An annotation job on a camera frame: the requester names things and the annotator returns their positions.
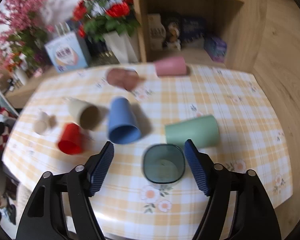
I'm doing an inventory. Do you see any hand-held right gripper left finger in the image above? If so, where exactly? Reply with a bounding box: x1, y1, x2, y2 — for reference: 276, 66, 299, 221
16, 141, 115, 240

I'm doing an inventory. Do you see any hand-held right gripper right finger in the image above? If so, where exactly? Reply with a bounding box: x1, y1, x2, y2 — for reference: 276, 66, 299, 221
184, 139, 282, 240

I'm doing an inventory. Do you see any dark teal square cup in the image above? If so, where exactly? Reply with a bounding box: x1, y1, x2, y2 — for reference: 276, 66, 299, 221
143, 144, 186, 186

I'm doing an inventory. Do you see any light green cup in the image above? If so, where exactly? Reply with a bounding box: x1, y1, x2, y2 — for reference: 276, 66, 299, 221
164, 115, 219, 149

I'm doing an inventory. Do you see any red cup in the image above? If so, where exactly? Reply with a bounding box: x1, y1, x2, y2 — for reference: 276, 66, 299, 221
58, 123, 83, 155

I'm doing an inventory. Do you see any blue cup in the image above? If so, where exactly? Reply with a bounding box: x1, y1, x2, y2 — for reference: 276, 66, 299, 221
107, 97, 141, 145

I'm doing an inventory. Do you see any beige cup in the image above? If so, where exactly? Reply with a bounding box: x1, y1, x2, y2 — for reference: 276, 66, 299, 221
68, 99, 101, 131

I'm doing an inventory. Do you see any small cream cup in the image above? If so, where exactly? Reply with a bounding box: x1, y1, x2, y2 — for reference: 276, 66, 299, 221
34, 111, 49, 133

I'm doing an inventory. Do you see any brown cup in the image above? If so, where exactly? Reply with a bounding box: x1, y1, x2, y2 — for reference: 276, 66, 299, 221
107, 68, 140, 91

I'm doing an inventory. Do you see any pink cup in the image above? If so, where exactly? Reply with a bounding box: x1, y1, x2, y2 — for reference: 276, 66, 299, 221
154, 56, 187, 77

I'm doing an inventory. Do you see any yellow plaid tablecloth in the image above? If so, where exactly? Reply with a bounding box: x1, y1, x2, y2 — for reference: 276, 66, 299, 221
1, 63, 293, 235

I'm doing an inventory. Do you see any purple tissue box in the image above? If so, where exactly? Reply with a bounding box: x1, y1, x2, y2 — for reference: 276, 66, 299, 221
204, 36, 227, 63

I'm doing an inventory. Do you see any blue paper gift bag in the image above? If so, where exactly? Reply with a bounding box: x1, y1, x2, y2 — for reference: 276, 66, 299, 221
44, 31, 88, 73

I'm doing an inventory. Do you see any white vase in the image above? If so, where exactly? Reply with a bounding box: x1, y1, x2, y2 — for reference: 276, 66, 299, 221
103, 32, 138, 64

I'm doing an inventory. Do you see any small figurine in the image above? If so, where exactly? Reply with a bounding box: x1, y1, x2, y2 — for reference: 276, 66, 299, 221
163, 21, 182, 50

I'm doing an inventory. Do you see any dark blue box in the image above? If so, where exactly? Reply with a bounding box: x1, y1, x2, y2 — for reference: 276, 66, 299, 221
180, 17, 207, 43

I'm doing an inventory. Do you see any white carton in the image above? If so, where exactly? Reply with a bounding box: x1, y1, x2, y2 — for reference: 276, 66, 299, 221
147, 13, 165, 51

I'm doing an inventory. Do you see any red flower bouquet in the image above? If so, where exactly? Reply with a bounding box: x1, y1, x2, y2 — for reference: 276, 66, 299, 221
72, 0, 140, 42

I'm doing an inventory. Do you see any pink blossom tree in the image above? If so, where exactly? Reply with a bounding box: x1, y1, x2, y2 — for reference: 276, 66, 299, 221
0, 0, 56, 73

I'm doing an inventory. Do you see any wooden shelf cabinet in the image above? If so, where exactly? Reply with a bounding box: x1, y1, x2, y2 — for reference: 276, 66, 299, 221
131, 0, 245, 67

